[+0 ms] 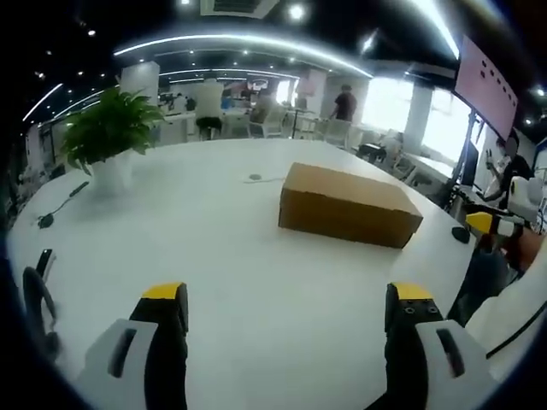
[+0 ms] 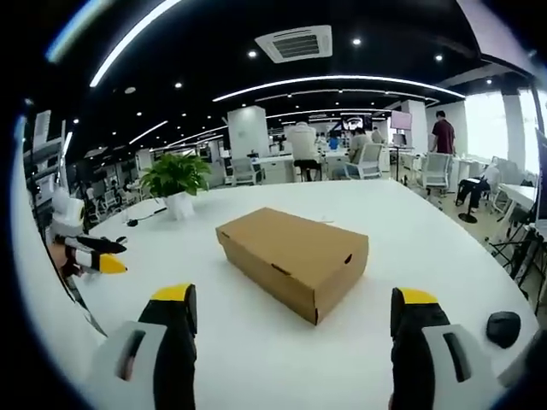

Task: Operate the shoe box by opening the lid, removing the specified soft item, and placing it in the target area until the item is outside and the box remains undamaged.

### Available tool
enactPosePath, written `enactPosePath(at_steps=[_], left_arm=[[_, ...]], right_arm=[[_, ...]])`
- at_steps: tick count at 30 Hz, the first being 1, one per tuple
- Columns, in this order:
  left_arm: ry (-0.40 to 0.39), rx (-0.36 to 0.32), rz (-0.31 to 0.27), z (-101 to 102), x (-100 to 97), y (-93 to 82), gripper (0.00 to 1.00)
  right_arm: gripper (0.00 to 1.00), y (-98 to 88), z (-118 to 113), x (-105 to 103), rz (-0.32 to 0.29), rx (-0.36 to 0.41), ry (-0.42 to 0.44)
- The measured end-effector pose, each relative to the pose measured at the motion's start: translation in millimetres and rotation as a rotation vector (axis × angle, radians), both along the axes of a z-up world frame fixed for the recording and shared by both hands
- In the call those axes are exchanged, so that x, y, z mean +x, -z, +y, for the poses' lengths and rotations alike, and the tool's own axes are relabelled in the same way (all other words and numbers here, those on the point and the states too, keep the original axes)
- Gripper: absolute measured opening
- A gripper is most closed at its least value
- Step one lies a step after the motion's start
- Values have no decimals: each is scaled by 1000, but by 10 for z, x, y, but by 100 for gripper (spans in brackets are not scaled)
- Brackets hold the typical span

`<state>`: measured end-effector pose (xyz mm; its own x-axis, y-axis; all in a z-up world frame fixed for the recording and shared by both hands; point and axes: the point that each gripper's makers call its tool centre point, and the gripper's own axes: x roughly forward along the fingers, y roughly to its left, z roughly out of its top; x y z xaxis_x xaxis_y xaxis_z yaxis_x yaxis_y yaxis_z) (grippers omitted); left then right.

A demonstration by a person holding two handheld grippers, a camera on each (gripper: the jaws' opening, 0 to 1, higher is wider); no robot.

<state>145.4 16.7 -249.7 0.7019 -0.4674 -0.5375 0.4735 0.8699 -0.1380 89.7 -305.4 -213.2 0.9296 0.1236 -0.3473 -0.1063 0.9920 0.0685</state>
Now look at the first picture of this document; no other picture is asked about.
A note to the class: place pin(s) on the black screen stand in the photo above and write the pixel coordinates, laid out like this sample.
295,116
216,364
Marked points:
469,149

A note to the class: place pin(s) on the large display screen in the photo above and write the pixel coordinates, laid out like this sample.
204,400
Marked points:
485,83

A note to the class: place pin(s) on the green potted plant white pot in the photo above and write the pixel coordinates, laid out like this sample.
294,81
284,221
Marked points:
112,128

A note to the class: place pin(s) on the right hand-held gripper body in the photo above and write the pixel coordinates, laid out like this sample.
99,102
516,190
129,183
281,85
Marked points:
526,194

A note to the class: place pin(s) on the person's right hand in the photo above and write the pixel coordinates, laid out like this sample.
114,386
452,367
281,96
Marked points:
526,252

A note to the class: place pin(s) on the brown cardboard shoe box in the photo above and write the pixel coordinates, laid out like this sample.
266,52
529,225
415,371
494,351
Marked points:
342,200

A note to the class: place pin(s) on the black computer mouse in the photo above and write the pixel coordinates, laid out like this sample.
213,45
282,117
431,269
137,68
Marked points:
460,234

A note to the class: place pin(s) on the ceiling air vent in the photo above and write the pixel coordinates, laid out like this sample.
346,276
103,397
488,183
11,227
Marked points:
237,6

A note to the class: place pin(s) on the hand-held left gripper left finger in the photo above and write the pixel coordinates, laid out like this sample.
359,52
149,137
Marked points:
166,354

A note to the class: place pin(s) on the person's dark trousers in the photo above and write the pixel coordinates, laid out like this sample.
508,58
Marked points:
480,282

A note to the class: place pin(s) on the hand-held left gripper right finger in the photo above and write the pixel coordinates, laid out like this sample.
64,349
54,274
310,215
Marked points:
406,354

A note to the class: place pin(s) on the black desk microphone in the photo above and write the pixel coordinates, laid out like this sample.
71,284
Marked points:
64,205

